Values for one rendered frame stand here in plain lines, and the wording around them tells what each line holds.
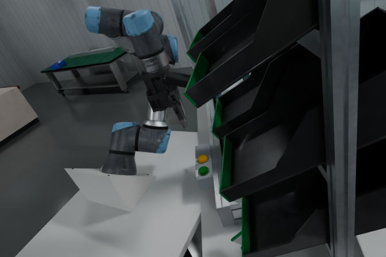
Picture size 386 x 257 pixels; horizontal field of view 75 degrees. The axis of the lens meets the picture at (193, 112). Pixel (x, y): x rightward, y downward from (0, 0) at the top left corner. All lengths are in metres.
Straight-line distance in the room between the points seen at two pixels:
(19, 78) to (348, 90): 9.34
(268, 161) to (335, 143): 0.13
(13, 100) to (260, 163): 5.40
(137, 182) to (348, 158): 0.97
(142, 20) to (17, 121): 5.10
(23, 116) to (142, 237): 4.84
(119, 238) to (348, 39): 1.03
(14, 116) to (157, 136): 4.66
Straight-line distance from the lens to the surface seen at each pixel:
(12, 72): 9.38
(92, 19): 0.80
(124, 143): 1.15
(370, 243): 0.93
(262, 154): 0.40
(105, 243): 1.14
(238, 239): 0.73
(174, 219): 1.05
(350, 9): 0.22
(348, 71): 0.24
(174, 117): 0.77
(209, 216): 1.00
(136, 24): 0.66
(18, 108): 5.65
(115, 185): 1.07
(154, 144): 1.13
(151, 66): 0.69
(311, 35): 0.27
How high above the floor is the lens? 1.64
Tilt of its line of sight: 29 degrees down
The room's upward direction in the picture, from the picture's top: 19 degrees counter-clockwise
